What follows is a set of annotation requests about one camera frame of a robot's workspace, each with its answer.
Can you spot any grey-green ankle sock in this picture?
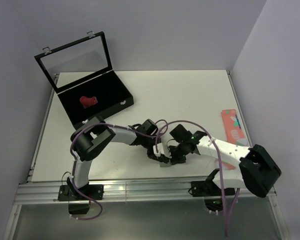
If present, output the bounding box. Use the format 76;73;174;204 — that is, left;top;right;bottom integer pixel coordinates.
159;160;171;168

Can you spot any maroon sock with orange cuff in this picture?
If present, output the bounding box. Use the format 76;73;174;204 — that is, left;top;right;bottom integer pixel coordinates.
79;96;98;109

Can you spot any black display case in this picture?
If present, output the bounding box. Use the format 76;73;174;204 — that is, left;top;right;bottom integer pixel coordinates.
34;31;134;129

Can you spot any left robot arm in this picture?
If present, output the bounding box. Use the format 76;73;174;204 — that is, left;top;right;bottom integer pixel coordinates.
69;116;170;200

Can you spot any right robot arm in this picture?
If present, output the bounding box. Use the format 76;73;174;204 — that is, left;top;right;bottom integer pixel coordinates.
168;124;282;198

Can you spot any pink patterned sock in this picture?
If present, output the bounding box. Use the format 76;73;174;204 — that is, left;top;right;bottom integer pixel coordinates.
214;108;248;171

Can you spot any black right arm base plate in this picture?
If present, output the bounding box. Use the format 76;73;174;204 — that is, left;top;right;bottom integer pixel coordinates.
188;180;222;197

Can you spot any aluminium frame rail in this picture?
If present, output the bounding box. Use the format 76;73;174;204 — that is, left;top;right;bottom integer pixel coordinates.
13;176;277;206

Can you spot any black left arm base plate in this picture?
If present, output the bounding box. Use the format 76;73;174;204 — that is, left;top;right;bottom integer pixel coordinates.
58;184;105;202

